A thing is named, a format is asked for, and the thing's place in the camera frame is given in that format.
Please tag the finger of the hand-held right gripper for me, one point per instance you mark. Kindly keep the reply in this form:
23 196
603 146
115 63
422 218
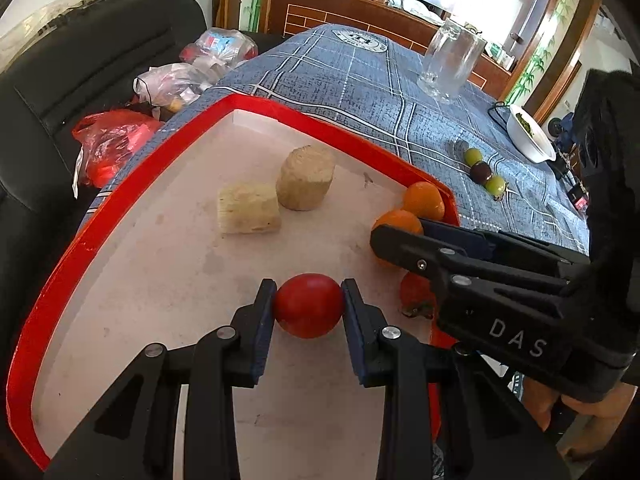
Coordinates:
452 234
400 250

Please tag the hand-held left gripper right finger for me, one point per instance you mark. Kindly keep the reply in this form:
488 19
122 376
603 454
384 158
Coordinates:
356 355

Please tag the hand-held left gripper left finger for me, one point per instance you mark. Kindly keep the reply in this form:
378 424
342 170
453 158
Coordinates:
261 355

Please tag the small orange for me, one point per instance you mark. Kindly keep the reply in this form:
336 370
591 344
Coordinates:
397 221
424 200

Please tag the small red tomato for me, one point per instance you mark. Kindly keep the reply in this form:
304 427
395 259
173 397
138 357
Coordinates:
415 294

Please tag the large red tomato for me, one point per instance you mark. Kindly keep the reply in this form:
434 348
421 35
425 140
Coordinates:
308 305

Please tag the red tray with white inside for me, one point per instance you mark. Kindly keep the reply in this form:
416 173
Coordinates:
175 285

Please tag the peeled banana piece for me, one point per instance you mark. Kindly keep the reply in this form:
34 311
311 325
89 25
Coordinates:
305 177
249 208

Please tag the person's right hand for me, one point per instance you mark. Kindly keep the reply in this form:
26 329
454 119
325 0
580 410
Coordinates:
540 400

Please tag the green grape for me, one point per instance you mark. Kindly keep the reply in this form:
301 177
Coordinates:
496 185
472 155

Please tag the purple grape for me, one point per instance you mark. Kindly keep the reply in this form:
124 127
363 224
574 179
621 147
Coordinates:
481 172

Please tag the white bowl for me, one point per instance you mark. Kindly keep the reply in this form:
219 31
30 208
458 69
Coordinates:
527 140

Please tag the green vegetable leaves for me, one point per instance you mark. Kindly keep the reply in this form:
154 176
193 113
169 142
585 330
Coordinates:
525 122

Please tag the clear glass mug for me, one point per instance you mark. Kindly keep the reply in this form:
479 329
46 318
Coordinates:
450 60

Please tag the wooden partition counter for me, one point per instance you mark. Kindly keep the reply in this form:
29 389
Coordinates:
325 10

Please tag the red plastic bag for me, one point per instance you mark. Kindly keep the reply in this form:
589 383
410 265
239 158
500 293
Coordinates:
107 142

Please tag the clear bag with packets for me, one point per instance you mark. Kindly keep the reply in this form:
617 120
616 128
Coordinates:
220 45

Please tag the clear plastic bag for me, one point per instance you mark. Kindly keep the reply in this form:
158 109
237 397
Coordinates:
170 85

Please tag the black sofa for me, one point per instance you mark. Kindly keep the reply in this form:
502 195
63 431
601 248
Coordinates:
75 60

